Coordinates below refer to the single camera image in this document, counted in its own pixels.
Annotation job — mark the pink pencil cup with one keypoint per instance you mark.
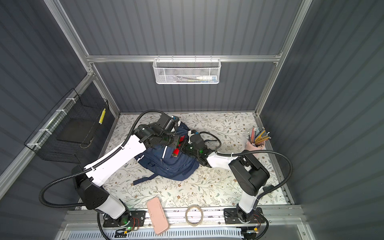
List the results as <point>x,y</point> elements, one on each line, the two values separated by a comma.
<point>253,147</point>

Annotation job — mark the pink pencil case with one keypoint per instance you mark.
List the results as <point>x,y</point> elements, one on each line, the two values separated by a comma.
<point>157,215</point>

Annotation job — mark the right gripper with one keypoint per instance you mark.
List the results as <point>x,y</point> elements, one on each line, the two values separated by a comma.
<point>185,144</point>

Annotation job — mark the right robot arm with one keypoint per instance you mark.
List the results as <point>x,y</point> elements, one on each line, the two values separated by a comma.
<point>250,174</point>

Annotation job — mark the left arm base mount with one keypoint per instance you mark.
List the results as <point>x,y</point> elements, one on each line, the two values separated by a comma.
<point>129,219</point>

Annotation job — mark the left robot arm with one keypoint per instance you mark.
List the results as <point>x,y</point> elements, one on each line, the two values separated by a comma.
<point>90,187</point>

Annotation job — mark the red card box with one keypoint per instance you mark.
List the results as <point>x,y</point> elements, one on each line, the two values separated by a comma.
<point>178,150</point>

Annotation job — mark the white wire mesh basket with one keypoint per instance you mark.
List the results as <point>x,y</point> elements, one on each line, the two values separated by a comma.
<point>165,70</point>

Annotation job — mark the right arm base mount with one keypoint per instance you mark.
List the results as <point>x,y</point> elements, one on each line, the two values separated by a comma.
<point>236,216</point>

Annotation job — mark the yellow tag on basket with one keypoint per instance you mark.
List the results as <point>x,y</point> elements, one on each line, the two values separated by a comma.
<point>102,116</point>

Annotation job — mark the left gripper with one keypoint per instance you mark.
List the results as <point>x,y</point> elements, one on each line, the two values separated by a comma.
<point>176,137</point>

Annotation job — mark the navy blue student backpack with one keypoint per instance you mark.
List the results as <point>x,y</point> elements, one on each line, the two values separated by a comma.
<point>162,162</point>

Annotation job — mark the roll of clear tape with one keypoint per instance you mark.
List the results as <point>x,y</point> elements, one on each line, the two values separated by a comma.
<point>194,215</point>

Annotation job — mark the bundle of coloured pencils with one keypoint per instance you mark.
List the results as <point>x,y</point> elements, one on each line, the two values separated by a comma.
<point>257,135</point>

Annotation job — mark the pens in white basket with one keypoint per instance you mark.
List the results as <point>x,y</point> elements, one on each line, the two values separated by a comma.
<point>197,79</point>

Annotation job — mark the black wire basket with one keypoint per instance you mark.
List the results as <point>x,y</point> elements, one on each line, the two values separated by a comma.
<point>73,134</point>

